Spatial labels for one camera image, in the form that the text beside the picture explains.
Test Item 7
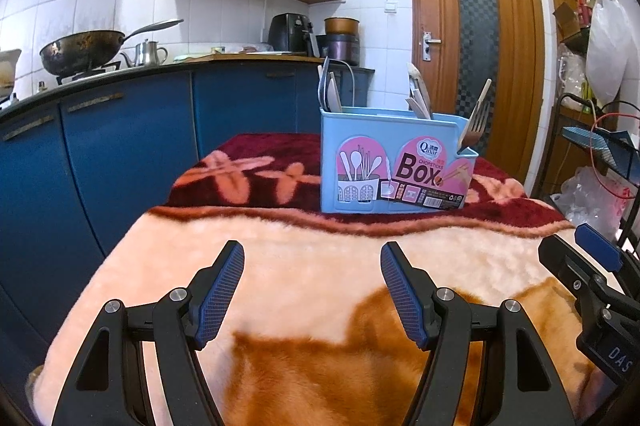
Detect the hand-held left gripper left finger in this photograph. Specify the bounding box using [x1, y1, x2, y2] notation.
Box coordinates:
[50, 240, 246, 426]

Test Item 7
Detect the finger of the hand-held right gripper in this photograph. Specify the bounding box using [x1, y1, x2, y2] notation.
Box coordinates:
[539, 233, 608, 322]
[574, 223, 640, 307]

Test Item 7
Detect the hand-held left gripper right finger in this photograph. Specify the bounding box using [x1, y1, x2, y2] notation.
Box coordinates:
[380, 241, 576, 426]

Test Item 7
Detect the light blue utensil box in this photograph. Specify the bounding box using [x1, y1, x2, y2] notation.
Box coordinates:
[320, 106, 479, 214]

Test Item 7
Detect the clear plastic bag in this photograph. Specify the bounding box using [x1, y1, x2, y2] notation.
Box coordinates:
[557, 166, 626, 227]

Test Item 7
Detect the printed plush blanket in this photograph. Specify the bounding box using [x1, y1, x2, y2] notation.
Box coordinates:
[25, 133, 626, 426]

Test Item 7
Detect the blue mesh basket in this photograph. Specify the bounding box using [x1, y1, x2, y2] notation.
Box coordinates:
[562, 126, 640, 179]

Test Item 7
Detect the blue base cabinet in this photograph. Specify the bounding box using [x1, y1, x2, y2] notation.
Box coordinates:
[0, 56, 376, 337]

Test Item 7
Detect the white plastic bag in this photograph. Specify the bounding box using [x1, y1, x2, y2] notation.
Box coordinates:
[585, 0, 632, 104]

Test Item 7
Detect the white cutting board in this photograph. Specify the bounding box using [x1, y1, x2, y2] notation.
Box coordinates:
[239, 46, 296, 56]

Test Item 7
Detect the steel kettle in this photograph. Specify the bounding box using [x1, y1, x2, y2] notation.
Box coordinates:
[121, 39, 169, 68]

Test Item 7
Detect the dark rice cooker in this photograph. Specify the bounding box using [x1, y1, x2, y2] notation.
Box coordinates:
[316, 32, 362, 66]

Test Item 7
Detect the gas stove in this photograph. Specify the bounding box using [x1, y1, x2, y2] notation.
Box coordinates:
[54, 60, 123, 86]

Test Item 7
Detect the black air fryer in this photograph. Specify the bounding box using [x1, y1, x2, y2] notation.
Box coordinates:
[267, 13, 316, 57]

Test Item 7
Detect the brown cooking pot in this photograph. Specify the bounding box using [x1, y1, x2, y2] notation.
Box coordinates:
[324, 17, 362, 36]

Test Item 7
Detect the black wok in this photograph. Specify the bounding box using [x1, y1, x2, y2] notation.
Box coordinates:
[39, 19, 185, 77]

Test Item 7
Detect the white pot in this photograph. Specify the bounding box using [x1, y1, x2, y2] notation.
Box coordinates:
[0, 49, 23, 97]

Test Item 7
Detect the red cable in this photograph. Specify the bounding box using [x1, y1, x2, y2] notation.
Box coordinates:
[590, 113, 640, 202]

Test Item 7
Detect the black wire rack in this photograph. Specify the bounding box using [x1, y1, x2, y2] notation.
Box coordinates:
[542, 94, 640, 257]

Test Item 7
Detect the wooden-handled metal fork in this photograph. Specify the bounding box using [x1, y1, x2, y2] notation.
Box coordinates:
[457, 79, 493, 153]

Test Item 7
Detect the white power cable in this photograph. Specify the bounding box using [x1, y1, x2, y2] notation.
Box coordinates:
[327, 59, 357, 109]

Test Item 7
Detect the metal door handle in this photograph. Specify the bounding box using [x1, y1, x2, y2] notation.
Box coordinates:
[421, 31, 443, 62]

